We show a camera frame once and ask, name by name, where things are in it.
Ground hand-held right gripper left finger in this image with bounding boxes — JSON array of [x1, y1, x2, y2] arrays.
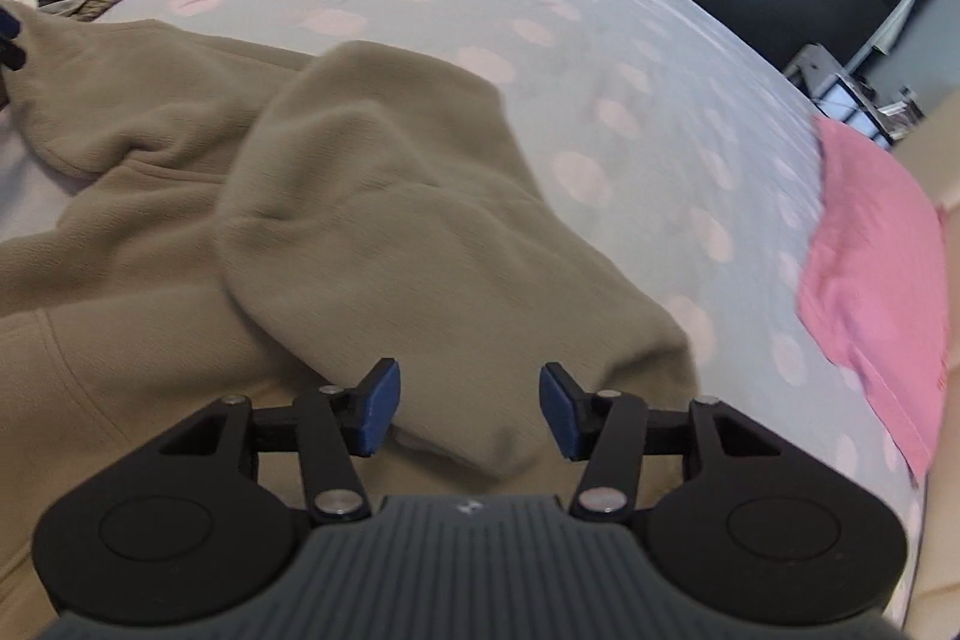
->
[[154, 357, 402, 525]]

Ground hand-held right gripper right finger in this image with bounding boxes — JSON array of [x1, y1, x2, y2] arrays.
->
[[538, 361, 788, 525]]

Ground polka dot bed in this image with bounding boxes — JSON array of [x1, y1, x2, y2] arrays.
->
[[0, 0, 938, 536]]

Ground pink pillow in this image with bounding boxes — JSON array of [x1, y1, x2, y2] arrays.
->
[[796, 115, 950, 487]]

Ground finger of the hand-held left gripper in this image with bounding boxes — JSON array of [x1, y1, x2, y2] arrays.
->
[[0, 5, 28, 73]]

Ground beige fleece hoodie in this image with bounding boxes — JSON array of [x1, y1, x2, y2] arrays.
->
[[0, 2, 700, 640]]

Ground white nightstand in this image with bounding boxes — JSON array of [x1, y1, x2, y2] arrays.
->
[[784, 44, 923, 150]]

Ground cream padded headboard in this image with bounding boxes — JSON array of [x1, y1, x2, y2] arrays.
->
[[896, 89, 960, 640]]

